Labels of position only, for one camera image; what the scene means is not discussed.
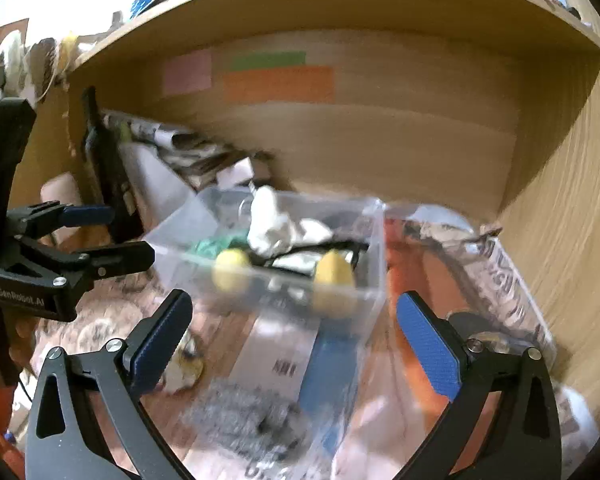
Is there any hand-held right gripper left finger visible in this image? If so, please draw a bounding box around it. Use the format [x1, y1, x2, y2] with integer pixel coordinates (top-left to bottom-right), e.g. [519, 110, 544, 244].
[25, 289, 196, 480]

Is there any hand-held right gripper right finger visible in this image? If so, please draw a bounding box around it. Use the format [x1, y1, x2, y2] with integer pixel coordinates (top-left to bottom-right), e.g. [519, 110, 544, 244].
[395, 290, 564, 480]

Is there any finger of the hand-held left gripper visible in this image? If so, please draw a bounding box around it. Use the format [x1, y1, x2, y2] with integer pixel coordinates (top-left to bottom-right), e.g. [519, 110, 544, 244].
[19, 240, 157, 307]
[7, 201, 115, 242]

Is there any clear plastic box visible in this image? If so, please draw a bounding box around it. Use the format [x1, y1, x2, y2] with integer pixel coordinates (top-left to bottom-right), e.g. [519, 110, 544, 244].
[144, 187, 389, 356]

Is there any cream soft toy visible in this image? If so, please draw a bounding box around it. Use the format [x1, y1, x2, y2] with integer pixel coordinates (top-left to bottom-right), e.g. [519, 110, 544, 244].
[162, 334, 206, 394]

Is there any green soft item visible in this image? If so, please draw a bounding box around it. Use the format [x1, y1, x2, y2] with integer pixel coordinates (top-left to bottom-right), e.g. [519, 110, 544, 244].
[187, 232, 251, 262]

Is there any yellow soft ball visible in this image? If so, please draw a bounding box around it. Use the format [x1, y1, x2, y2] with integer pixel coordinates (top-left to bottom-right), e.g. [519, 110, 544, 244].
[311, 251, 359, 317]
[212, 249, 254, 294]

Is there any patterned cloth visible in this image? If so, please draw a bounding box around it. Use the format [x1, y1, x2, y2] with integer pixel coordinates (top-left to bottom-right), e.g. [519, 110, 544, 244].
[30, 267, 181, 376]

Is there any orange cloth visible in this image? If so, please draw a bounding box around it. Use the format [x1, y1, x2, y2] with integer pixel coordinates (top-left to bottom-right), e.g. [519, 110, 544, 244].
[384, 217, 462, 322]

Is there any white plush toy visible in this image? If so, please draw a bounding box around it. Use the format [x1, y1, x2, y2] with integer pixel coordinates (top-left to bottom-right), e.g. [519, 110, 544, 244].
[0, 30, 33, 103]

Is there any printed plastic bag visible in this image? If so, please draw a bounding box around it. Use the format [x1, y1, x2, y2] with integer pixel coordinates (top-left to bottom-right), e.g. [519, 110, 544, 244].
[410, 205, 557, 372]

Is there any grey fuzzy cloth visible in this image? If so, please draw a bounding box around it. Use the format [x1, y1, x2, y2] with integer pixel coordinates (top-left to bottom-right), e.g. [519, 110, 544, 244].
[182, 380, 311, 457]

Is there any pile of newspapers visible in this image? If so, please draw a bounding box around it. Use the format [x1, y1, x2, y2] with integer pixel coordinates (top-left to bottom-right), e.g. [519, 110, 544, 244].
[102, 109, 277, 192]

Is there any black item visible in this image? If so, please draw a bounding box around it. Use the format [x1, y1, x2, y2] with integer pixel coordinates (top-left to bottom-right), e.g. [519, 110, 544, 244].
[264, 239, 372, 272]

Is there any white crumpled cloth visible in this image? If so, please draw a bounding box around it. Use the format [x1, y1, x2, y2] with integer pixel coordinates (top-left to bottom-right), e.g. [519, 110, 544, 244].
[247, 186, 334, 256]

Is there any pink paper note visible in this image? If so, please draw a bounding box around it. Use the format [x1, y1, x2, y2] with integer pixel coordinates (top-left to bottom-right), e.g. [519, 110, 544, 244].
[162, 51, 214, 97]

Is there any wooden shelf unit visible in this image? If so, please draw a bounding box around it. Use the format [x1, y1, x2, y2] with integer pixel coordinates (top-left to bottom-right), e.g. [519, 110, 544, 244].
[30, 0, 600, 436]

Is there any orange paper sheet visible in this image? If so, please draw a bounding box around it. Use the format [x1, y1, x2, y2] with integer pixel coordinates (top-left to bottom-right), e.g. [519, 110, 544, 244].
[223, 66, 335, 104]

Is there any green paper strip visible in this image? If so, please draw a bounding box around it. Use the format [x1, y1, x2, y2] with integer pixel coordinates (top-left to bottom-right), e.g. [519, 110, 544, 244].
[231, 52, 307, 72]

